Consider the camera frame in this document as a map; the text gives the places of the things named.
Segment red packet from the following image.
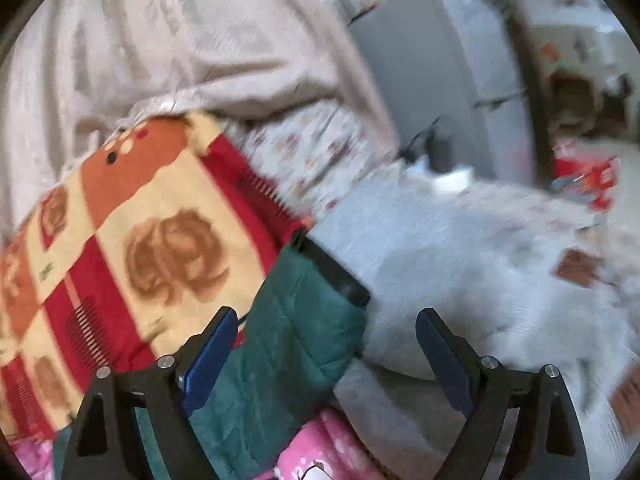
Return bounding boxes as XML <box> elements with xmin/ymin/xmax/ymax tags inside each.
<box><xmin>550</xmin><ymin>142</ymin><xmax>623</xmax><ymax>211</ymax></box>

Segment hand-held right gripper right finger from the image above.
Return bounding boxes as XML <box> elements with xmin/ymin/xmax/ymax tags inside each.
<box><xmin>416</xmin><ymin>307</ymin><xmax>591</xmax><ymax>480</ymax></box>

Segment red and yellow checked blanket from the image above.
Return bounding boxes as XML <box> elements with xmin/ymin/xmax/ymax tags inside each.
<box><xmin>0</xmin><ymin>112</ymin><xmax>307</xmax><ymax>443</ymax></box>

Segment brown box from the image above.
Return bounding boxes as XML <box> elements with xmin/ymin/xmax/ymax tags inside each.
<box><xmin>547</xmin><ymin>70</ymin><xmax>601</xmax><ymax>136</ymax></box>

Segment floral print pants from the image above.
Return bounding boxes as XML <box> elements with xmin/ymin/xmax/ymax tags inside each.
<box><xmin>220</xmin><ymin>97</ymin><xmax>401</xmax><ymax>226</ymax></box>

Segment black pole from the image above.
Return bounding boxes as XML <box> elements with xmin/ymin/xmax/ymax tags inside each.
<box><xmin>495</xmin><ymin>0</ymin><xmax>556</xmax><ymax>191</ymax></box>

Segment green quilted jacket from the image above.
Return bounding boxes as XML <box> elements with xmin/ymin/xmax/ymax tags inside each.
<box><xmin>52</xmin><ymin>227</ymin><xmax>372</xmax><ymax>480</ymax></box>

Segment light grey knitted cloth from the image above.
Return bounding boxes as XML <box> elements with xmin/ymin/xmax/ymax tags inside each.
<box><xmin>305</xmin><ymin>160</ymin><xmax>640</xmax><ymax>480</ymax></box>

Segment pink penguin print blanket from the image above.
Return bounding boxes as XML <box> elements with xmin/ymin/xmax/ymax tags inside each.
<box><xmin>12</xmin><ymin>407</ymin><xmax>396</xmax><ymax>480</ymax></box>

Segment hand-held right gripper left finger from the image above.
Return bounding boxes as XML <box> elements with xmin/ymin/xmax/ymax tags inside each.
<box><xmin>52</xmin><ymin>306</ymin><xmax>239</xmax><ymax>480</ymax></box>

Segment grey refrigerator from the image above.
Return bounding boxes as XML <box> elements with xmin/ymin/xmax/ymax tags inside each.
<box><xmin>347</xmin><ymin>0</ymin><xmax>531</xmax><ymax>181</ymax></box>

